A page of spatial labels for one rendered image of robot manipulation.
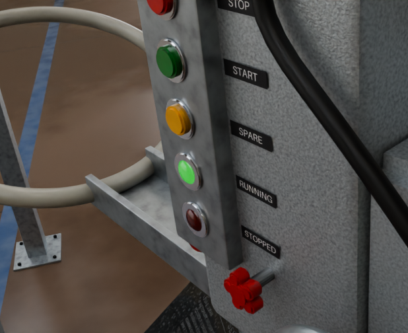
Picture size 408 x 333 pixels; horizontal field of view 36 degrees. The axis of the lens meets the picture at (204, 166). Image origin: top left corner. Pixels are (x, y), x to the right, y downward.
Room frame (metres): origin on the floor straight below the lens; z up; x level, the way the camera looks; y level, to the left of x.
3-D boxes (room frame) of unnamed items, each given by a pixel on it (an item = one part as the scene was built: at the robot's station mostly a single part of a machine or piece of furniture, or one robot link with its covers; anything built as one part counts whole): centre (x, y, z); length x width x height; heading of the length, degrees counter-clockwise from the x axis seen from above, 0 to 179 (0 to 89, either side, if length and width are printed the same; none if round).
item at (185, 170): (0.47, 0.01, 1.36); 0.02 x 0.01 x 0.02; 35
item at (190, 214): (0.47, 0.01, 1.31); 0.02 x 0.01 x 0.02; 35
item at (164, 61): (0.47, 0.02, 1.47); 0.03 x 0.01 x 0.03; 35
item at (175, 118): (0.47, 0.02, 1.41); 0.03 x 0.01 x 0.03; 35
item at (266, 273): (0.41, -0.03, 1.28); 0.04 x 0.04 x 0.04; 35
